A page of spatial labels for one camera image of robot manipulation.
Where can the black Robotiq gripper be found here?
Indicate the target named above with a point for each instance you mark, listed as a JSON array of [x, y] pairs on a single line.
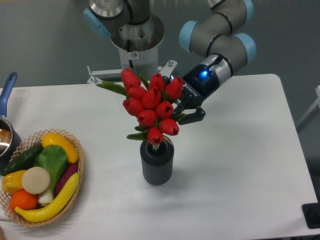
[[198, 84]]

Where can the red tulip bouquet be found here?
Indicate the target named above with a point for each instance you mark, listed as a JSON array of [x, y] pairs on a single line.
[[151, 103]]

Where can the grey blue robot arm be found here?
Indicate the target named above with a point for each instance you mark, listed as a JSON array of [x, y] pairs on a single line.
[[213, 39]]

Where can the dark grey ribbed vase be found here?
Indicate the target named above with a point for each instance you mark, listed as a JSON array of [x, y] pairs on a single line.
[[157, 165]]

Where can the purple eggplant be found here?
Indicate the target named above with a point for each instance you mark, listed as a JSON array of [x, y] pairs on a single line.
[[70, 170]]

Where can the yellow squash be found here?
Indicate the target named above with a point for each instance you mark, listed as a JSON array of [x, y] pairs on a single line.
[[53, 138]]

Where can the green leafy cabbage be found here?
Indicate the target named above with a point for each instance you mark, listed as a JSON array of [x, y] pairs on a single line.
[[52, 158]]

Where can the woven wicker basket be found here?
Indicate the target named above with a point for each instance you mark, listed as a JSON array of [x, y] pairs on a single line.
[[30, 141]]

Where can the beige round disc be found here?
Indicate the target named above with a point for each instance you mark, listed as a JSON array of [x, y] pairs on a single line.
[[35, 180]]

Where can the green cucumber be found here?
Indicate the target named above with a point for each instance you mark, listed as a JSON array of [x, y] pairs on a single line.
[[22, 161]]

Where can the black device at edge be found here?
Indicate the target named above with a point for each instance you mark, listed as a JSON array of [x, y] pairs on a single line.
[[311, 212]]

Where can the yellow banana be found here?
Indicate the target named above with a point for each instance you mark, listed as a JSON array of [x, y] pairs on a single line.
[[56, 206]]

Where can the yellow bell pepper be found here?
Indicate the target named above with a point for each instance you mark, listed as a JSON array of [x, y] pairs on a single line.
[[12, 182]]

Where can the orange fruit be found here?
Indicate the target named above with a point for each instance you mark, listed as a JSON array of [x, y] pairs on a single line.
[[23, 200]]

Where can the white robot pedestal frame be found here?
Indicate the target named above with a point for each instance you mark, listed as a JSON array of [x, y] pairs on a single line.
[[136, 33]]

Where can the white post at right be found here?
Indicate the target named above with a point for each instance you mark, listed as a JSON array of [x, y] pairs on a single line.
[[310, 113]]

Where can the blue handled saucepan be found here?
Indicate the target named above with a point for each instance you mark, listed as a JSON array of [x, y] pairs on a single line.
[[9, 138]]

